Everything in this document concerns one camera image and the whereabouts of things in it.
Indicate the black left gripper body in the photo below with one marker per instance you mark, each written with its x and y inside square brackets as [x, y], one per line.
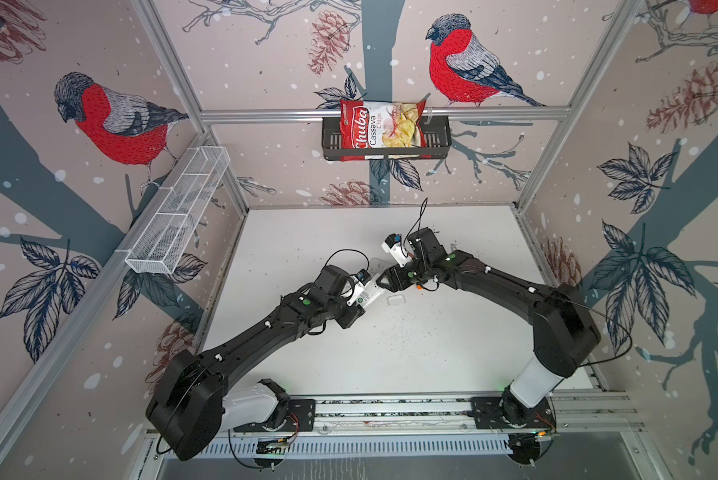
[347, 314]

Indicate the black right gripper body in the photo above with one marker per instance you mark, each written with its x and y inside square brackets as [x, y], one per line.
[413, 273]

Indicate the white air conditioner remote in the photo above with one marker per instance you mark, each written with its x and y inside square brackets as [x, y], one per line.
[371, 292]

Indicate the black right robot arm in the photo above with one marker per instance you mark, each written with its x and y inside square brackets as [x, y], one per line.
[564, 332]

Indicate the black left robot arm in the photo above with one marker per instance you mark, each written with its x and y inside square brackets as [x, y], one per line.
[187, 408]

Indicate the red cassava chips bag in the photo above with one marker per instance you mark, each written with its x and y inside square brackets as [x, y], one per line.
[381, 125]

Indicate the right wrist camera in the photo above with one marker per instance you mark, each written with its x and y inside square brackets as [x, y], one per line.
[394, 246]

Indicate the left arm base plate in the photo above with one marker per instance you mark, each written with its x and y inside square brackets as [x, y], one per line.
[287, 418]

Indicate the black wire basket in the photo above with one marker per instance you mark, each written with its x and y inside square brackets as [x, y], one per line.
[427, 139]

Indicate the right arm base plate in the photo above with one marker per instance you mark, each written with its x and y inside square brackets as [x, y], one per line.
[497, 413]

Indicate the white mesh wall shelf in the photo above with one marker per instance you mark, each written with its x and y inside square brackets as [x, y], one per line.
[168, 233]

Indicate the aluminium mounting rail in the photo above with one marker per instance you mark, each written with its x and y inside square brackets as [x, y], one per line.
[575, 411]

